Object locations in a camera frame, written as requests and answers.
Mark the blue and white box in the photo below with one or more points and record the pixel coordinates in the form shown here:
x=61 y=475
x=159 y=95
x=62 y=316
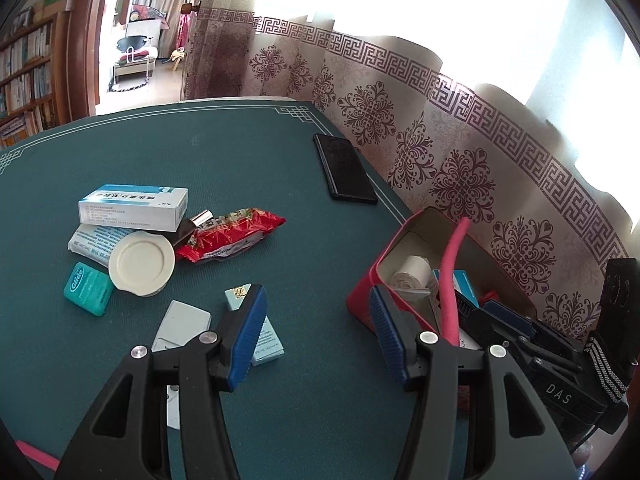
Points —
x=465 y=282

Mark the black smartphone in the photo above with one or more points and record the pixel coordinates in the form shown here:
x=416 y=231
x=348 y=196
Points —
x=345 y=167

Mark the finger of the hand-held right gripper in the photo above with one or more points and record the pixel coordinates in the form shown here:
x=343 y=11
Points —
x=540 y=355
x=520 y=322

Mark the white remote control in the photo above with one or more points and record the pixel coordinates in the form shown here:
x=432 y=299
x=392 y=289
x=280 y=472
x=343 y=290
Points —
x=180 y=322

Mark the white blue medicine box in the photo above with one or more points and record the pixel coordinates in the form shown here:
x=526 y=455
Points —
x=130 y=207

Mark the long pink foam rod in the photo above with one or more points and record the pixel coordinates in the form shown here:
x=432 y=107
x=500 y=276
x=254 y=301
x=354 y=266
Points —
x=452 y=280

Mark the teal dental floss case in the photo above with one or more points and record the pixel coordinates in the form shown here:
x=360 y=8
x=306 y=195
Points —
x=87 y=287

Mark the small pale green box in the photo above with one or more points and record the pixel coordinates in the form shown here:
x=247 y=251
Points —
x=267 y=342

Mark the wooden door frame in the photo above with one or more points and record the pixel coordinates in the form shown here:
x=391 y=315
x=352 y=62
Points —
x=82 y=35

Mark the wooden bookshelf with books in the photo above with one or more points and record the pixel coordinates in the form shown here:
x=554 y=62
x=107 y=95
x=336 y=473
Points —
x=25 y=75

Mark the white round lid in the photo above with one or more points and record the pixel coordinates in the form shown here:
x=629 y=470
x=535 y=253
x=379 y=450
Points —
x=142 y=262

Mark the white tissue packet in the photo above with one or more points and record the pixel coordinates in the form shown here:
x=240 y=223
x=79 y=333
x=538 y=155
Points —
x=90 y=242

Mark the red snack packet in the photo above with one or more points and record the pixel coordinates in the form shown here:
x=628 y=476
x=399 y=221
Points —
x=230 y=235

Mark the black and white chair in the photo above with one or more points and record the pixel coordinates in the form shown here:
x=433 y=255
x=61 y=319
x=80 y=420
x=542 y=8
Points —
x=135 y=42

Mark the small wooden stool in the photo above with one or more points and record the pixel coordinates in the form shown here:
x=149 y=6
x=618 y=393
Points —
x=176 y=58

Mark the bandage roll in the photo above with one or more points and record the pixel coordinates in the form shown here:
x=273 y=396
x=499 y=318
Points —
x=412 y=275

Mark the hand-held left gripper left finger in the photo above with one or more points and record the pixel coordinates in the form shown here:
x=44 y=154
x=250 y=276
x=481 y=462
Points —
x=250 y=330

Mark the patterned beige curtain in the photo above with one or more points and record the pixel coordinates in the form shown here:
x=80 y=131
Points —
x=400 y=110

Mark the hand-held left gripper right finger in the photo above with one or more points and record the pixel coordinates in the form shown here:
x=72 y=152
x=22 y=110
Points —
x=390 y=330

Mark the brown perfume bottle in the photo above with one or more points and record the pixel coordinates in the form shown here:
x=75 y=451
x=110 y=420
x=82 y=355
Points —
x=197 y=220

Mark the short pink foam rod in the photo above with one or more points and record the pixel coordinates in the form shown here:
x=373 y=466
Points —
x=37 y=455

